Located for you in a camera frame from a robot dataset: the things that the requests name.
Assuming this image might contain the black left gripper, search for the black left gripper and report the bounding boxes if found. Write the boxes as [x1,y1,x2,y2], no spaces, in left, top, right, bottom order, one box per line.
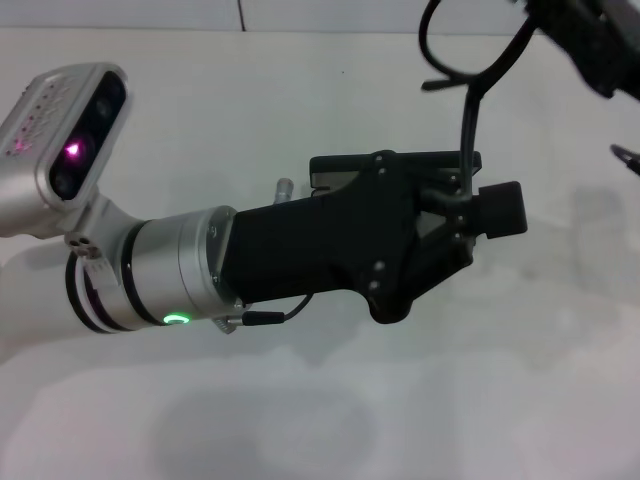
[222,149,426,325]

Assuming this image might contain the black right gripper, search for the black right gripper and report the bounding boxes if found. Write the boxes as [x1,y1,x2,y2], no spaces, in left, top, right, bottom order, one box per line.
[519,0,640,104]

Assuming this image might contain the black glasses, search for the black glasses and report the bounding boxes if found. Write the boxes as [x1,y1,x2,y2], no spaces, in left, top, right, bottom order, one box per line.
[418,0,640,201]

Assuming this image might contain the black glasses case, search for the black glasses case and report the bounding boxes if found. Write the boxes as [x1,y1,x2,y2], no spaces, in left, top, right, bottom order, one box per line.
[308,149,484,201]

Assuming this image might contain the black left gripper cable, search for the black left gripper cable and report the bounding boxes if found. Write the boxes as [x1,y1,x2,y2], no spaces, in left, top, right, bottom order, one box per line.
[214,292,314,336]

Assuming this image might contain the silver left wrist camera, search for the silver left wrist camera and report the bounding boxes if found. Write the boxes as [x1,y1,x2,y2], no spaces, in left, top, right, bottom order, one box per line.
[0,62,130,240]

